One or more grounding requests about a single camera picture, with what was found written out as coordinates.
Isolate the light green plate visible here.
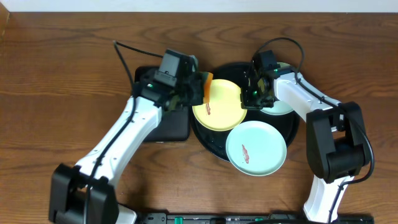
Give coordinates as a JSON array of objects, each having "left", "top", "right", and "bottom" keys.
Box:
[
  {"left": 226, "top": 121, "right": 287, "bottom": 177},
  {"left": 261, "top": 62, "right": 293, "bottom": 116}
]

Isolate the orange green sponge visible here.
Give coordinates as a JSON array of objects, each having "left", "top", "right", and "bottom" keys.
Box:
[{"left": 199, "top": 72, "right": 213, "bottom": 104}]

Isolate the yellow plate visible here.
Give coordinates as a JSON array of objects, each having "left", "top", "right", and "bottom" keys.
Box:
[{"left": 192, "top": 79, "right": 247, "bottom": 131}]

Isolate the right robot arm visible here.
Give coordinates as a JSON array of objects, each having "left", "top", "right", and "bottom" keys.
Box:
[{"left": 241, "top": 50, "right": 374, "bottom": 223}]

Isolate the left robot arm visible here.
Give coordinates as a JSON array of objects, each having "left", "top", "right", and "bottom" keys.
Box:
[{"left": 49, "top": 50, "right": 213, "bottom": 224}]

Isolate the black rectangular tray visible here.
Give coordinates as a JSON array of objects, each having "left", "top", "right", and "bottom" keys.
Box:
[{"left": 134, "top": 66, "right": 190, "bottom": 142}]

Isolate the light green front plate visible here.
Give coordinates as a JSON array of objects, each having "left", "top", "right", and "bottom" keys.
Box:
[{"left": 226, "top": 121, "right": 287, "bottom": 177}]

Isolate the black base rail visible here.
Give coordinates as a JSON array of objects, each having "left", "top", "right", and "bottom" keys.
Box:
[{"left": 136, "top": 212, "right": 374, "bottom": 224}]

